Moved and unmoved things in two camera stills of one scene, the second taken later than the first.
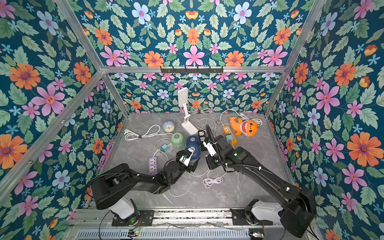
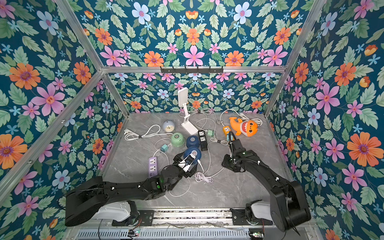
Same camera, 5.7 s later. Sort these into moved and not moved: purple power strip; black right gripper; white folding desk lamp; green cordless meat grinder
Moved: black right gripper
Not moved: white folding desk lamp; green cordless meat grinder; purple power strip
